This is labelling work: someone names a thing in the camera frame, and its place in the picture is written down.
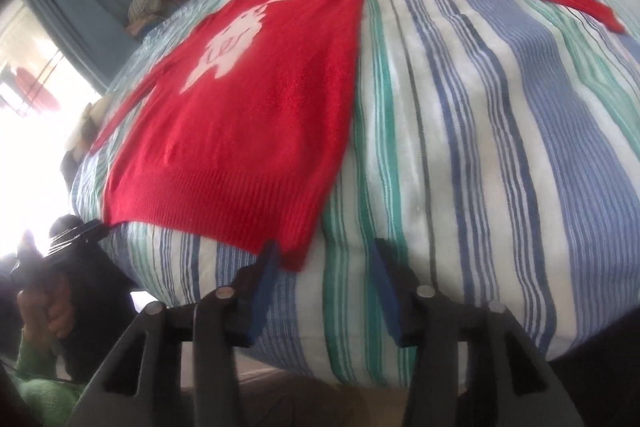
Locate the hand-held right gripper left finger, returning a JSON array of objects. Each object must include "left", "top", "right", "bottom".
[{"left": 67, "top": 241, "right": 281, "bottom": 427}]

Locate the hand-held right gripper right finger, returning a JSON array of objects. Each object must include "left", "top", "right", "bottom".
[{"left": 372, "top": 237, "right": 586, "bottom": 427}]

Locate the red sweater with white print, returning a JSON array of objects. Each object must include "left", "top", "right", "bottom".
[{"left": 90, "top": 0, "right": 626, "bottom": 273}]

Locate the person's left forearm green sleeve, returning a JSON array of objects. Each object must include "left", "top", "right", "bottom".
[{"left": 0, "top": 329, "right": 88, "bottom": 427}]

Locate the person's left hand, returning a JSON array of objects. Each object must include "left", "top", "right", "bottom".
[{"left": 16, "top": 273, "right": 76, "bottom": 354}]

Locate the striped bed blanket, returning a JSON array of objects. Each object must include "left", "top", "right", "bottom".
[{"left": 70, "top": 0, "right": 640, "bottom": 390}]

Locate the beige hat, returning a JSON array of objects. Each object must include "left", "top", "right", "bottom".
[{"left": 74, "top": 94, "right": 117, "bottom": 148}]

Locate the red round object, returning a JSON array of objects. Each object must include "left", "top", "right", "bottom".
[{"left": 12, "top": 66, "right": 60, "bottom": 114}]

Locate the blue curtain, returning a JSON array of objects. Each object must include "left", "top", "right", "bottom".
[{"left": 17, "top": 0, "right": 151, "bottom": 94}]

